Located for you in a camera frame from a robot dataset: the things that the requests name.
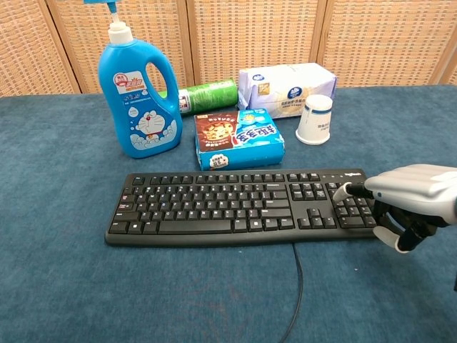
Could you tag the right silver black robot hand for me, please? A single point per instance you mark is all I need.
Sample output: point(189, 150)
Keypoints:
point(410, 200)

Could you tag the black computer keyboard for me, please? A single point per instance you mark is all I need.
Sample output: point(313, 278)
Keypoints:
point(228, 211)

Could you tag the blue cookie box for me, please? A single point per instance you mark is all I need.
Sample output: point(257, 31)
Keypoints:
point(237, 139)

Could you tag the white paper cup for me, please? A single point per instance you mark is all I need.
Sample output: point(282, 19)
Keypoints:
point(316, 119)

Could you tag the white tissue pack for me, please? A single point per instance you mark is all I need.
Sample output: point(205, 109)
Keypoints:
point(282, 89)

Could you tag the green cylindrical can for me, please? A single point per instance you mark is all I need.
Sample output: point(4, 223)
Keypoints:
point(210, 96)

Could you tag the woven bamboo folding screen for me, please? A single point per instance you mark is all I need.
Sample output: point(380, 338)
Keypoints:
point(250, 39)

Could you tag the blue pump detergent bottle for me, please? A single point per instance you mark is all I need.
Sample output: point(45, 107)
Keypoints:
point(141, 96)

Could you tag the blue table mat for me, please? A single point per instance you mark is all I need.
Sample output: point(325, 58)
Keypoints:
point(107, 278)

